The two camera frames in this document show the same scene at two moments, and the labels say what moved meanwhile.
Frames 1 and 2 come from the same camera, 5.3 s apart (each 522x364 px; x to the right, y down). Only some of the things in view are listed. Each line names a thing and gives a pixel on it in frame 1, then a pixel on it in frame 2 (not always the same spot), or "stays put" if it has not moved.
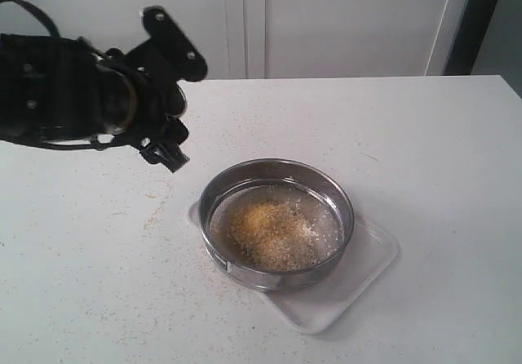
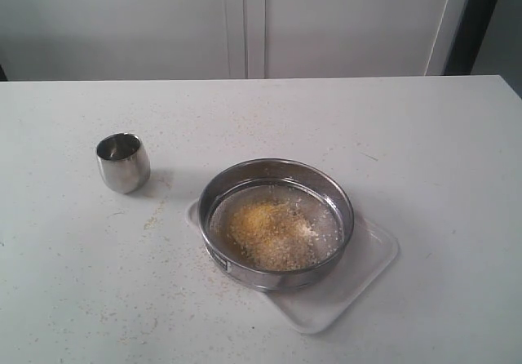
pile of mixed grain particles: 274,236 stays put
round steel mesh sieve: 275,224 stays put
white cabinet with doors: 258,24 stays put
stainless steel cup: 116,99 -> 123,162
